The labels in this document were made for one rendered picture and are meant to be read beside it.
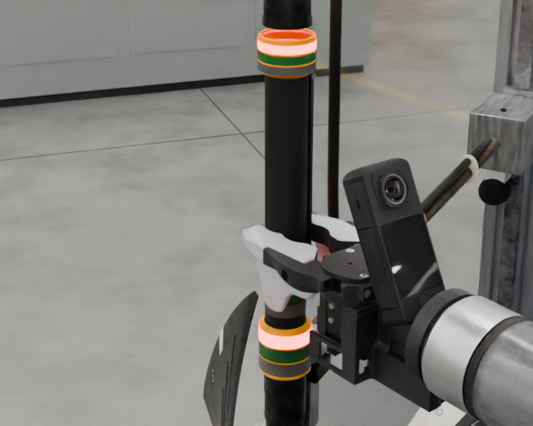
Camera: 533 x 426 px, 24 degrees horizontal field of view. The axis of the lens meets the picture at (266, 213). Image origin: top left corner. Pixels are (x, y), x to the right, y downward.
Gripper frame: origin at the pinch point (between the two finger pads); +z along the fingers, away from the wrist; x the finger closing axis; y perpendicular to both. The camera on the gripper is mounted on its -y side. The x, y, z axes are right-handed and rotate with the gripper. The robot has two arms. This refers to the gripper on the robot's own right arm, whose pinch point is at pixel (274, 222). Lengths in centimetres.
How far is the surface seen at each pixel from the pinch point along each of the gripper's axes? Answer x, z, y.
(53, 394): 96, 232, 165
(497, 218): 62, 30, 27
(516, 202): 61, 26, 23
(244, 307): 17.1, 26.8, 24.2
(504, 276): 61, 27, 34
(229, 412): 10.2, 20.5, 32.1
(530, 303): 64, 24, 38
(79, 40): 252, 481, 132
